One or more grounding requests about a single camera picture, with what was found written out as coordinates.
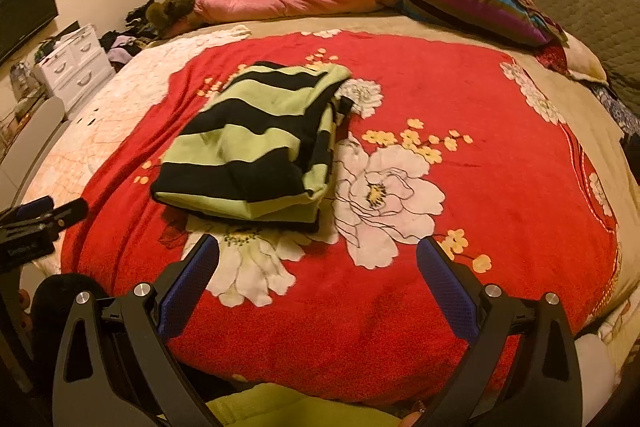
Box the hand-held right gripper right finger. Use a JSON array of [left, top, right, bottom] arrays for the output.
[[416, 236, 583, 427]]

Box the red floral blanket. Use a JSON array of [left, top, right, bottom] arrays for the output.
[[60, 29, 623, 408]]

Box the white drawer cabinet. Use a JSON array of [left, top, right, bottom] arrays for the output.
[[32, 24, 117, 112]]

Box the pink checked quilt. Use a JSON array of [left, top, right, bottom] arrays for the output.
[[20, 24, 251, 268]]

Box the pile of dark clothes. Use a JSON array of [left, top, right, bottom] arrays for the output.
[[100, 0, 166, 68]]

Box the blue floral cloth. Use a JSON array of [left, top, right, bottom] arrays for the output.
[[592, 82, 640, 142]]

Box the person's lime green clothing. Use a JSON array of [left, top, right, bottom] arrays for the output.
[[205, 382, 416, 427]]

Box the dark red cloth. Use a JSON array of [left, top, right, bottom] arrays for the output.
[[535, 44, 571, 72]]

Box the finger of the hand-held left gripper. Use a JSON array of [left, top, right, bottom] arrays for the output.
[[15, 196, 55, 223], [50, 198, 90, 229]]

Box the black television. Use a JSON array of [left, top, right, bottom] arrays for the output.
[[0, 0, 60, 65]]

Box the green black striped frog sweater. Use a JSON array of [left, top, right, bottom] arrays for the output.
[[150, 61, 357, 235]]

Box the grey rounded bed panel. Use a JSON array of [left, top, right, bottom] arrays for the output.
[[0, 97, 66, 208]]

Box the cream pillow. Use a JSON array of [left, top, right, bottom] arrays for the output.
[[565, 44, 608, 82]]

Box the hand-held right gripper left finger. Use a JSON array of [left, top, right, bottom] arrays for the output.
[[52, 233, 221, 427]]

